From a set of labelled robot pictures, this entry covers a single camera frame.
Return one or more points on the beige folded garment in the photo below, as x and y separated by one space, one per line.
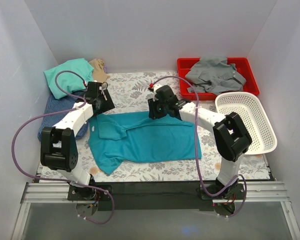
99 73

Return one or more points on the mint green folded shirt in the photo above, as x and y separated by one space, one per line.
69 82

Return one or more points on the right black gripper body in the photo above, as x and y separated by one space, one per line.
153 111

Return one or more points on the aluminium frame rail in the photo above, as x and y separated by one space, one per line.
254 192

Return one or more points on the floral patterned table mat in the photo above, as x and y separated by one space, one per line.
129 93

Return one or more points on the teal t shirt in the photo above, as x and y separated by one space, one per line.
134 137

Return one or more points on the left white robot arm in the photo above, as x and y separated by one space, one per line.
59 151

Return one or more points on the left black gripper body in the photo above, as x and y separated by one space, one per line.
104 106

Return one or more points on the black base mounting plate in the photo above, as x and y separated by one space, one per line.
166 195

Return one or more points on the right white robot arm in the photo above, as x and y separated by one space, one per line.
231 136

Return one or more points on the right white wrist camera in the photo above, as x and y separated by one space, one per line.
153 88

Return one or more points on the grey crumpled shirt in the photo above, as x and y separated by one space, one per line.
216 76

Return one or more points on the white perforated plastic basket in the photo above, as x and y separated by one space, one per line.
254 117

